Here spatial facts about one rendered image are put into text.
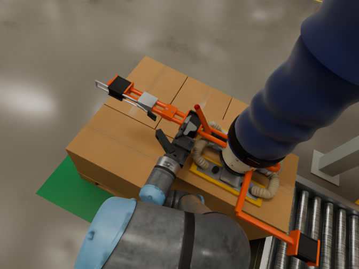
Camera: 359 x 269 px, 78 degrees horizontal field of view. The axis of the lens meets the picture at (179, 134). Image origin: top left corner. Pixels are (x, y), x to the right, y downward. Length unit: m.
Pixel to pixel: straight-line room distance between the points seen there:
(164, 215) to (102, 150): 1.16
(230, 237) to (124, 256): 0.15
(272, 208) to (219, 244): 0.78
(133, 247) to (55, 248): 1.62
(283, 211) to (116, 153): 0.96
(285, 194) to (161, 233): 0.90
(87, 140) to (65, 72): 1.27
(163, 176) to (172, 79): 1.17
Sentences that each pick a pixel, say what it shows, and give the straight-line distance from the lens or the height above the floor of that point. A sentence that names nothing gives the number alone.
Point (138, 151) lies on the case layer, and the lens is 1.45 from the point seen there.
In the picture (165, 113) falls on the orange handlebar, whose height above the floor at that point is 1.09.
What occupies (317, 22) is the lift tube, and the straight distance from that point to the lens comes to 0.58.
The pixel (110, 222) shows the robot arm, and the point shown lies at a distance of 0.32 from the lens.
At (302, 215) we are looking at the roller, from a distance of 1.69.
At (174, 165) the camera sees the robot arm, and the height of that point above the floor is 1.11.
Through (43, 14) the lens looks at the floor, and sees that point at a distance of 3.41.
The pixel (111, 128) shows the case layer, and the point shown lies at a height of 0.54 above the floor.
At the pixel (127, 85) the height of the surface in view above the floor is 1.10.
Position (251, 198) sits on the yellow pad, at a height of 0.96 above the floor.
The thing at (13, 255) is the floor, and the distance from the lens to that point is 2.00.
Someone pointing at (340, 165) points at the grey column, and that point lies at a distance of 2.60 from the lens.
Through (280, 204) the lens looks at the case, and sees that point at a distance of 1.13.
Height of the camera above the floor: 1.85
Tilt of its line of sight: 58 degrees down
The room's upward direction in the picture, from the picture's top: 21 degrees clockwise
